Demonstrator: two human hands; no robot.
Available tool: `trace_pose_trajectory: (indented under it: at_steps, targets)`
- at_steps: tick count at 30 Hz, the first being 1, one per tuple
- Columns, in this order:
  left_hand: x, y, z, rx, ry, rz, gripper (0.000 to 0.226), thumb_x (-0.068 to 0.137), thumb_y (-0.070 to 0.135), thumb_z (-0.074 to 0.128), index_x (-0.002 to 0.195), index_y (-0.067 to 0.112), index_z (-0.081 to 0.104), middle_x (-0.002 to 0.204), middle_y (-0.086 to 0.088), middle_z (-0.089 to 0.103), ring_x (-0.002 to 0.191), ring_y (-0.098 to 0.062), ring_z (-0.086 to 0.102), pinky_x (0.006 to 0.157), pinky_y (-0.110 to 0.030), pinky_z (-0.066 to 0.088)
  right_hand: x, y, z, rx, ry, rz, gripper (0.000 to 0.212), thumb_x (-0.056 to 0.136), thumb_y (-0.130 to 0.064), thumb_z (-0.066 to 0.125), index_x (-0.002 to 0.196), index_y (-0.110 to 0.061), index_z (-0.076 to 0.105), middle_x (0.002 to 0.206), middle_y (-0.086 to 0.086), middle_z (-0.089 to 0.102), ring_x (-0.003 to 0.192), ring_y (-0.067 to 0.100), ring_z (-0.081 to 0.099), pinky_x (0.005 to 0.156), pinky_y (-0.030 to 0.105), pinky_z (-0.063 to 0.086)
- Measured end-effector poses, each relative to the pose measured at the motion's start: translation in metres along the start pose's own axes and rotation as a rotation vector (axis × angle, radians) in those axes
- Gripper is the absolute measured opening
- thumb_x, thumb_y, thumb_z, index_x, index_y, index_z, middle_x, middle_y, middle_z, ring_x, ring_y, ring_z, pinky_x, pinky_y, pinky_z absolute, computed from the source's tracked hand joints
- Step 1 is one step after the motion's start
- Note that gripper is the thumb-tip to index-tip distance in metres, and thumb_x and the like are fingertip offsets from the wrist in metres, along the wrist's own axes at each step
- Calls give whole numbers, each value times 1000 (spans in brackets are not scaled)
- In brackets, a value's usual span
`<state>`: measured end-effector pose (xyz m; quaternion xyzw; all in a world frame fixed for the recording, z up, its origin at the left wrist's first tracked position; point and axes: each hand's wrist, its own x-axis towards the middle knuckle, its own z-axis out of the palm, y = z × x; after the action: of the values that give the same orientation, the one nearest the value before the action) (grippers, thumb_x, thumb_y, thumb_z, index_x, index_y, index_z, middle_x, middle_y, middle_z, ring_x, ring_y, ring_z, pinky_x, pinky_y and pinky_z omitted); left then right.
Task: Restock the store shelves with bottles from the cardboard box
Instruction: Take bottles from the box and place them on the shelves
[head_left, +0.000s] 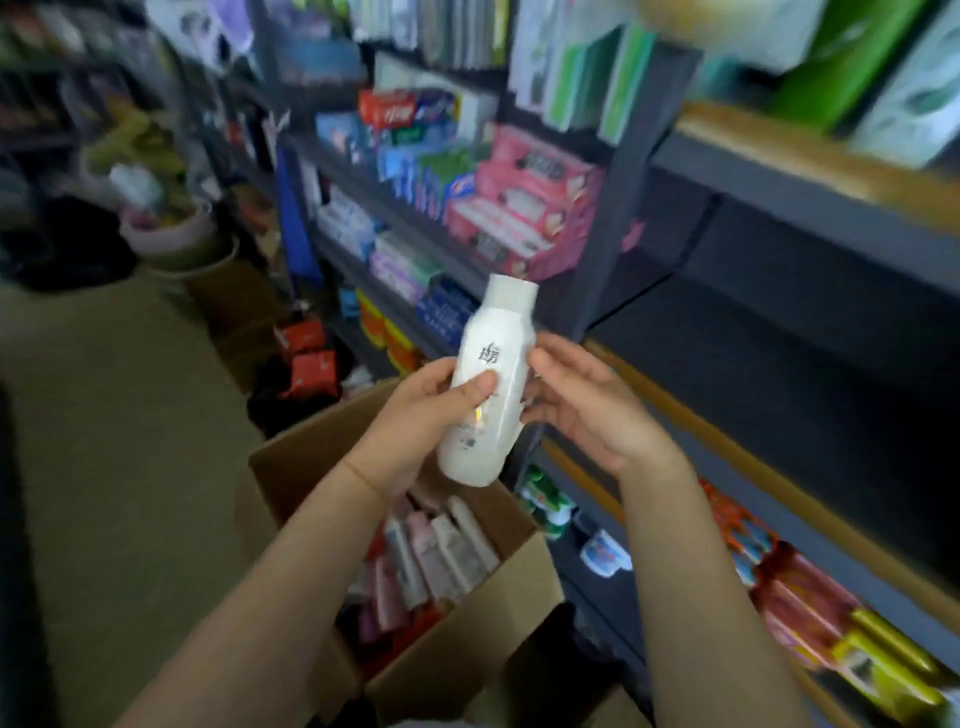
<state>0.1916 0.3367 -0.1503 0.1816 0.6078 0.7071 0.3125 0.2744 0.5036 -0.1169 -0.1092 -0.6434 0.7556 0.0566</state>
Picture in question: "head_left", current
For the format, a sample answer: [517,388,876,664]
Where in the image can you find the person's right hand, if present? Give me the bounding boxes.
[519,331,688,483]

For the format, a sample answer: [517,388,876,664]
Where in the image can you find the person's left hand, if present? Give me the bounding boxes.
[358,358,501,502]

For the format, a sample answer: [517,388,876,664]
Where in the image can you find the white plastic bottle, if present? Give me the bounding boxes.
[436,273,542,489]

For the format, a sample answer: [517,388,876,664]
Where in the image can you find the person's right forearm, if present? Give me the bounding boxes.
[618,448,819,728]

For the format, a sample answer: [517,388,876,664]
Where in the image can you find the person's left forearm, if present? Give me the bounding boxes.
[112,454,396,728]

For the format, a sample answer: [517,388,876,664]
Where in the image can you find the green white packets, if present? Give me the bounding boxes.
[520,465,580,543]

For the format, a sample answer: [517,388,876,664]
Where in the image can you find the stack of blue boxes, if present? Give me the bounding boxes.
[415,276,483,351]

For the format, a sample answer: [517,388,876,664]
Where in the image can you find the row of orange yellow packets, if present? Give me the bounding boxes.
[355,288,423,378]

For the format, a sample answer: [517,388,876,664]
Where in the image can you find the white blue tub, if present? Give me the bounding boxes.
[580,528,636,580]

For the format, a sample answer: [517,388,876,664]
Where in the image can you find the red packet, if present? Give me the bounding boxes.
[273,318,328,355]
[285,348,343,400]

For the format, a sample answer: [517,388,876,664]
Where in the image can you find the pile of pink white bottles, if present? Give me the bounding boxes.
[337,491,502,663]

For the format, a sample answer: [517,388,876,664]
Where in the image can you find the row of pastel toothpaste boxes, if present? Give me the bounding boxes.
[318,186,445,303]

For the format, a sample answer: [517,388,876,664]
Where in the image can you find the stack of pink boxes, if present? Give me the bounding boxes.
[445,123,610,283]

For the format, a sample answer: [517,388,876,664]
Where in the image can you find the closed brown cardboard box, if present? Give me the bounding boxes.
[186,258,292,394]

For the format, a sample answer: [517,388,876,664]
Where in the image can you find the row of colourful toothpaste boxes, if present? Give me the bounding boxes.
[315,86,498,223]

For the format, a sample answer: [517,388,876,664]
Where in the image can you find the open brown cardboard box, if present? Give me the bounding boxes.
[235,375,565,727]

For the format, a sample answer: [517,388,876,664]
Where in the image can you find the dark grey metal shelving unit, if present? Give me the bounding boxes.
[210,0,960,728]

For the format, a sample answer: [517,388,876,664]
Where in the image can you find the row of white green packages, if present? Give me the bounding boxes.
[508,0,660,145]

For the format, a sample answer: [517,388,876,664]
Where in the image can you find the row of red yellow packets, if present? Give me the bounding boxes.
[700,478,960,728]

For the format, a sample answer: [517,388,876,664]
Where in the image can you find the green package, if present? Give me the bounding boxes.
[771,0,933,130]

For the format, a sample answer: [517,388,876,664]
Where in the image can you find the white green patterned box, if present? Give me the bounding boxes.
[850,0,960,171]

